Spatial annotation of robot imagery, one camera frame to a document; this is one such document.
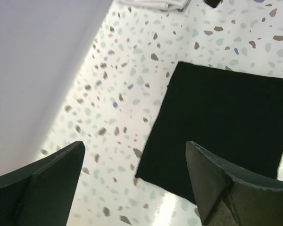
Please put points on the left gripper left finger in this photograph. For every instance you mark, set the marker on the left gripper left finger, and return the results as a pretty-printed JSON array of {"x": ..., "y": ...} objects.
[{"x": 42, "y": 193}]

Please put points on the black t shirt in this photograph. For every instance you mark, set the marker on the black t shirt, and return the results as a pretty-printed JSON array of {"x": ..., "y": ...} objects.
[{"x": 237, "y": 116}]

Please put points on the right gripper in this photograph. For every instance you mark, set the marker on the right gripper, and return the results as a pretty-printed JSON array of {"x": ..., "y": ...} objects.
[{"x": 212, "y": 3}]

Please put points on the folded white t shirt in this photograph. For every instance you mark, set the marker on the folded white t shirt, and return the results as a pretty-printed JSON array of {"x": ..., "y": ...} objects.
[{"x": 165, "y": 5}]

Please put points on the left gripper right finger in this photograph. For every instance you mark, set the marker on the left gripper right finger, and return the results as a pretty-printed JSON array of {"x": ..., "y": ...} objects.
[{"x": 229, "y": 195}]

